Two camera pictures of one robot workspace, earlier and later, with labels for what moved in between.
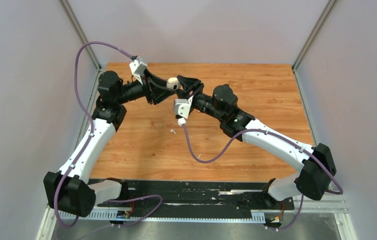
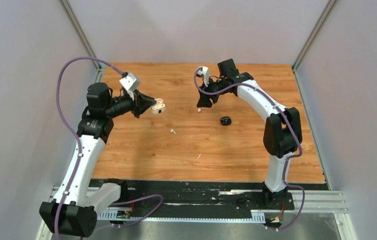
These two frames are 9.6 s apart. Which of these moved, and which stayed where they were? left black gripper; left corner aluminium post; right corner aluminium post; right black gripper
Moved: right black gripper; left black gripper
Stayed: right corner aluminium post; left corner aluminium post
